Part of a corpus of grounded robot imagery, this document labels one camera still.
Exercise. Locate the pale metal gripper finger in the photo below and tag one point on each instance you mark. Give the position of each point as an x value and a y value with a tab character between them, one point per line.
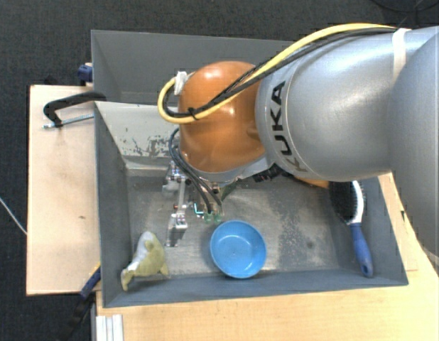
179	222
177	178

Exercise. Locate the green and white toy animal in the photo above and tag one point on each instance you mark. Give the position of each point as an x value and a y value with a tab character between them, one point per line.
150	258

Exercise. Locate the blue plastic bowl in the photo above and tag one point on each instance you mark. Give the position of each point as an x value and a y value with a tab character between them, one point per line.
238	249

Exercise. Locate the pale wood board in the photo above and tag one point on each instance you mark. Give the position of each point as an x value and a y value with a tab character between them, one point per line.
63	197

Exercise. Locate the grey metal bin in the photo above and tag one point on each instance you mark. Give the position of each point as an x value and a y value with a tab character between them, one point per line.
297	233

